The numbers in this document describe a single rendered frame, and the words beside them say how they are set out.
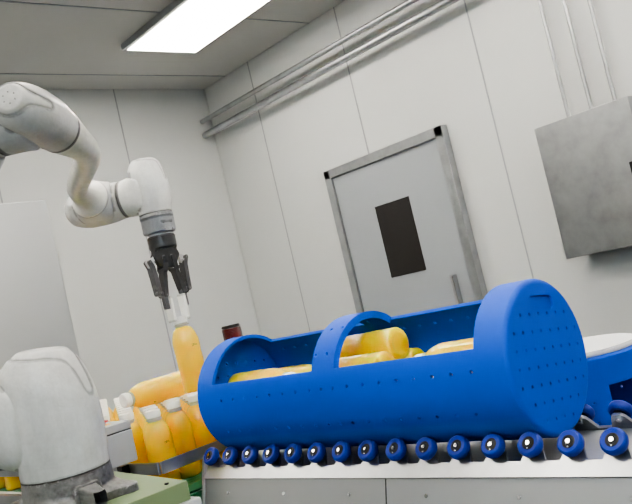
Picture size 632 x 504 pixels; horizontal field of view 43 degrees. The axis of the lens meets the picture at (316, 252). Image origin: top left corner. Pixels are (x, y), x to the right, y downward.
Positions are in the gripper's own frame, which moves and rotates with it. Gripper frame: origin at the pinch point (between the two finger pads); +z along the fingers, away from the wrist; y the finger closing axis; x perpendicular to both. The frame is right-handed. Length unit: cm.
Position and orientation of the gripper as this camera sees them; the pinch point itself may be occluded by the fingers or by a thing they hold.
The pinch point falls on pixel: (177, 308)
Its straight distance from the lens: 218.2
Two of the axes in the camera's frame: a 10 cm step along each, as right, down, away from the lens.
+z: 2.3, 9.7, -0.5
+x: -7.0, 2.0, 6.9
